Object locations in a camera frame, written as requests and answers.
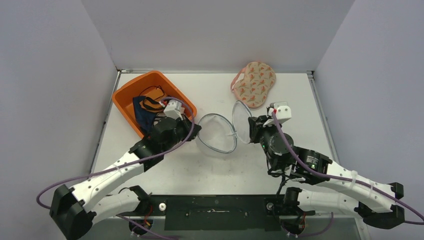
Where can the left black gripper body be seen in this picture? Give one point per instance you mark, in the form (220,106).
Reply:
(183,126)

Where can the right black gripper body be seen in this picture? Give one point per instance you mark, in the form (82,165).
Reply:
(256,125)

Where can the white mesh laundry bag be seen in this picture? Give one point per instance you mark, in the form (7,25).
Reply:
(220,136)

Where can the navy blue bra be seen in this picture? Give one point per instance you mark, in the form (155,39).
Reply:
(144,119)

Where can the floral padded bra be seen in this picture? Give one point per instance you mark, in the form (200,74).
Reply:
(253,83)

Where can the orange plastic tub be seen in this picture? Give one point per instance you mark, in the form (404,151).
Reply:
(123,96)

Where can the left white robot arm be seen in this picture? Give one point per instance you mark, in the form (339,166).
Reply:
(77,208)

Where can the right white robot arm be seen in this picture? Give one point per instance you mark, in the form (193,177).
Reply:
(351,194)

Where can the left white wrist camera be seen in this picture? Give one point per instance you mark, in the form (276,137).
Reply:
(174,109)

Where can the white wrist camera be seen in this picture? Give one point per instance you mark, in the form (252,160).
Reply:
(281,110)
(174,109)

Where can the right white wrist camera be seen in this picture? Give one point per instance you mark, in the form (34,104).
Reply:
(281,110)

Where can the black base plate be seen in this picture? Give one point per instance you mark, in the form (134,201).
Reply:
(218,212)

